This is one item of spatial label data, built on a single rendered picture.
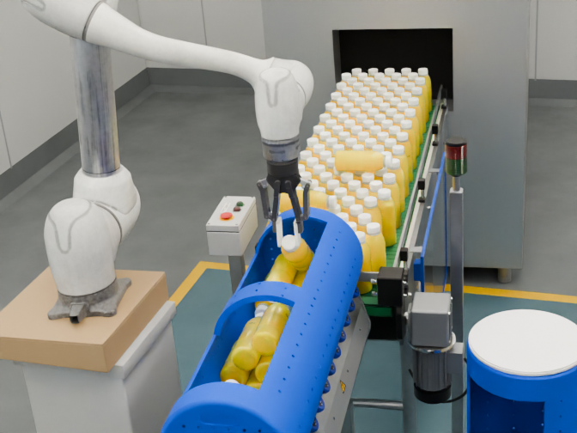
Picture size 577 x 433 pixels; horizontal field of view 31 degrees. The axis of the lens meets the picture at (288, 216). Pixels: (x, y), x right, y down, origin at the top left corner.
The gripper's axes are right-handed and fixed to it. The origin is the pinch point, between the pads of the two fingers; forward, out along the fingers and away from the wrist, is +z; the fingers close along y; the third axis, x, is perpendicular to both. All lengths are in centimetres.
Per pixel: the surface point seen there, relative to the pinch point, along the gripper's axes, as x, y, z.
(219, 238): 36, -30, 21
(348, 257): 9.1, 12.8, 11.2
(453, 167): 61, 35, 8
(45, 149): 324, -235, 117
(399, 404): 63, 17, 96
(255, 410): -64, 7, 5
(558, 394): -18, 65, 30
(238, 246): 35.7, -24.8, 23.8
